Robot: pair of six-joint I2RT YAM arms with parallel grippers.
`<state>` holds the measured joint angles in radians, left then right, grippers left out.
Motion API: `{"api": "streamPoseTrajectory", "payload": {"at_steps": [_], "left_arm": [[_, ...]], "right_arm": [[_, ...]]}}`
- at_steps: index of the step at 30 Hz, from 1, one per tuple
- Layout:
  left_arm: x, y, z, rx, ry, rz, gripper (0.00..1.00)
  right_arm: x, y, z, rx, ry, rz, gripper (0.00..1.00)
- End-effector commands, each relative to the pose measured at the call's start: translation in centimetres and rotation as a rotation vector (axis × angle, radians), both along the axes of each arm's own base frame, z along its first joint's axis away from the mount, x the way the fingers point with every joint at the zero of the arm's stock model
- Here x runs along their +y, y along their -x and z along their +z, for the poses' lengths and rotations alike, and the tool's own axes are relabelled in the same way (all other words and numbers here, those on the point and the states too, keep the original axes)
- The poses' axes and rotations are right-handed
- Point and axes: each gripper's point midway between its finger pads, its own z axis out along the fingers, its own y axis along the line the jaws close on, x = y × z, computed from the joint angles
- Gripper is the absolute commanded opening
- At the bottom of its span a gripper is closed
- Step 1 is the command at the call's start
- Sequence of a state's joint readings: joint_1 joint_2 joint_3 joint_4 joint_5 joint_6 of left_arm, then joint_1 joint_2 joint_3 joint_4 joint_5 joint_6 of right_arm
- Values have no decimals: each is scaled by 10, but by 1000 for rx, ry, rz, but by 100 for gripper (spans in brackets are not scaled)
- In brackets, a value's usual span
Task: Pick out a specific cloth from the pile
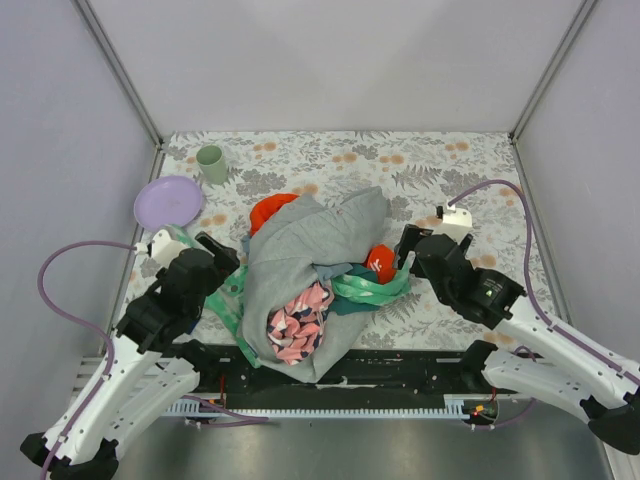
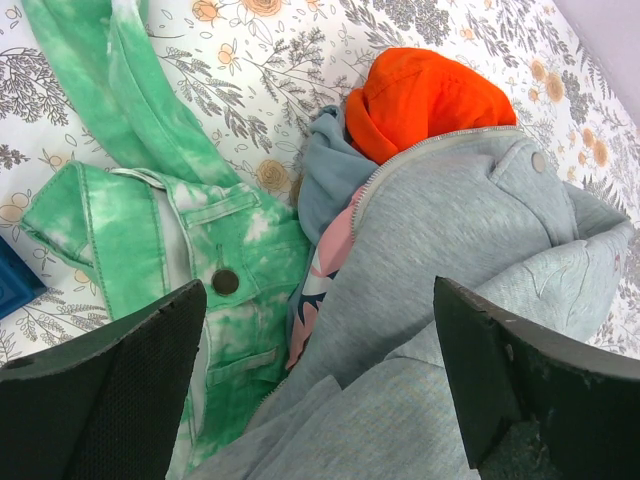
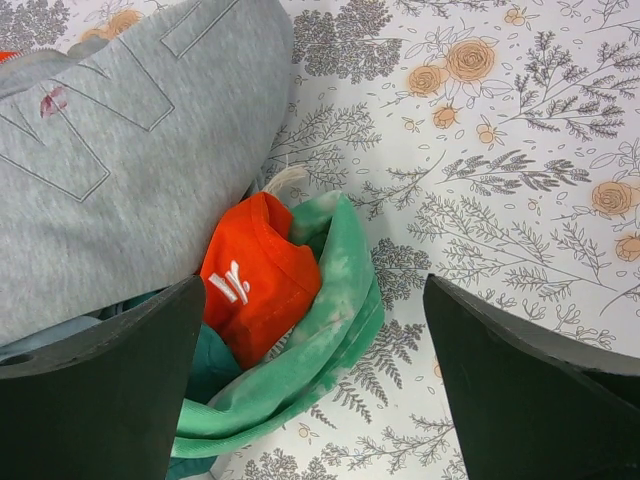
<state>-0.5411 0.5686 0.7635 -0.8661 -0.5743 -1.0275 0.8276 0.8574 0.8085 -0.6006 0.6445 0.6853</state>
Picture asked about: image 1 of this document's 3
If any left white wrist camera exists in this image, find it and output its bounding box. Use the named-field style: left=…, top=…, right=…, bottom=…
left=134, top=225, right=193, bottom=268

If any purple plastic plate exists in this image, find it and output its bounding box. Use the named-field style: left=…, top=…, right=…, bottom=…
left=133, top=175, right=203, bottom=232

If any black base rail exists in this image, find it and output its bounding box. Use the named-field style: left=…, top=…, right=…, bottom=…
left=195, top=345, right=493, bottom=410

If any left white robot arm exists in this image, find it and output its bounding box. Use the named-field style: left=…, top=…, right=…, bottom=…
left=20, top=227, right=240, bottom=479

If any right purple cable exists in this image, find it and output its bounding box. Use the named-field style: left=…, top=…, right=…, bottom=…
left=447, top=179, right=640, bottom=386

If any green plastic cup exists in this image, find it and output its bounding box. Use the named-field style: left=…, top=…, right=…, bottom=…
left=196, top=145, right=228, bottom=185

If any floral patterned table mat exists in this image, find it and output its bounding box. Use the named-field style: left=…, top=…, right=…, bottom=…
left=119, top=130, right=569, bottom=351

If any green white tie-dye cloth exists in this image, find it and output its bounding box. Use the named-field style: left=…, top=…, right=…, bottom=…
left=169, top=224, right=412, bottom=369

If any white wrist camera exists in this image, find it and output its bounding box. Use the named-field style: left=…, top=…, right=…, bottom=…
left=434, top=205, right=473, bottom=239
left=134, top=225, right=193, bottom=268

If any white cable duct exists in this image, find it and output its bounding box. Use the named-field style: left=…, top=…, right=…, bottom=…
left=162, top=395, right=479, bottom=420

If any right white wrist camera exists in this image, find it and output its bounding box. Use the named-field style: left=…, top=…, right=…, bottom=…
left=434, top=205, right=473, bottom=239

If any dark teal cloth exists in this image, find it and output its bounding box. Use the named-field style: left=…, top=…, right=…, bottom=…
left=314, top=263, right=380, bottom=316

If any pink navy patterned cloth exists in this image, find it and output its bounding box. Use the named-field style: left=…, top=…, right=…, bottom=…
left=266, top=281, right=334, bottom=365

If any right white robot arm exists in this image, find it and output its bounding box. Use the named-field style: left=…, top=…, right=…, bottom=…
left=396, top=224, right=639, bottom=455

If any grey sweatshirt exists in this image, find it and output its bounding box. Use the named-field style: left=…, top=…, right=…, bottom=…
left=239, top=187, right=389, bottom=383

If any orange red cloth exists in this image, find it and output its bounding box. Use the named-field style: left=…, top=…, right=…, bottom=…
left=249, top=193, right=396, bottom=284

